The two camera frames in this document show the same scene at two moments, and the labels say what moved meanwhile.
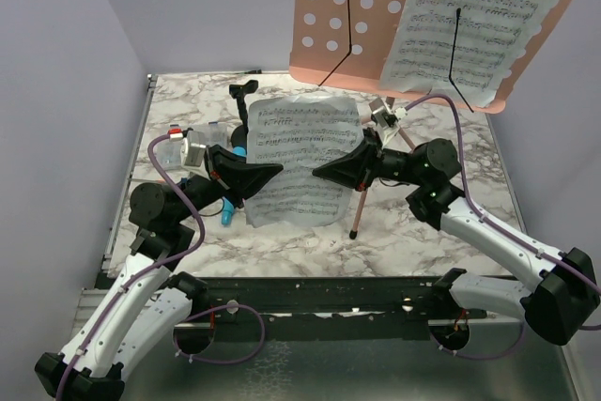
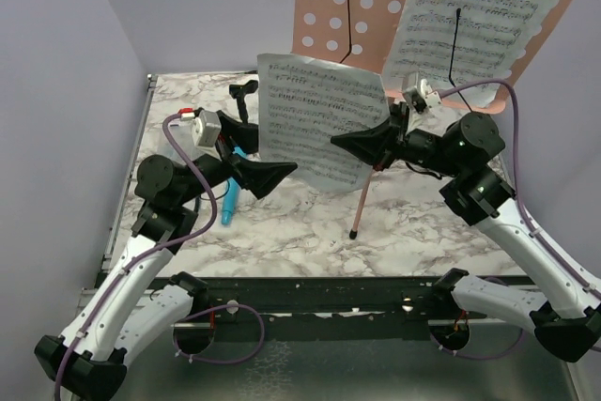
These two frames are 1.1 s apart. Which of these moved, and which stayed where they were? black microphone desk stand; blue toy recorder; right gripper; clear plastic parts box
Moved: right gripper
Stayed: clear plastic parts box; blue toy recorder; black microphone desk stand
